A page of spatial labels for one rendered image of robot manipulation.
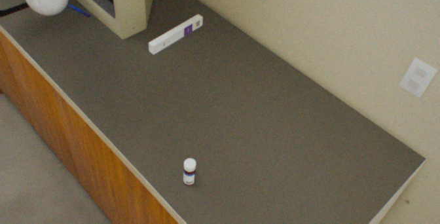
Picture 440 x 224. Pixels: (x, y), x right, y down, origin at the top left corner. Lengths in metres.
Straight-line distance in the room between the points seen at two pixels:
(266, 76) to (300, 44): 0.17
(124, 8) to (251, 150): 0.68
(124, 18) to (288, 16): 0.59
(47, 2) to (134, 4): 0.43
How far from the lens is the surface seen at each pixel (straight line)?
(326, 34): 1.48
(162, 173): 1.25
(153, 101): 1.42
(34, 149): 2.57
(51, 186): 2.41
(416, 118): 1.46
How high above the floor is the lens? 1.99
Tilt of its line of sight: 47 degrees down
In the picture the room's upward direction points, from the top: 7 degrees clockwise
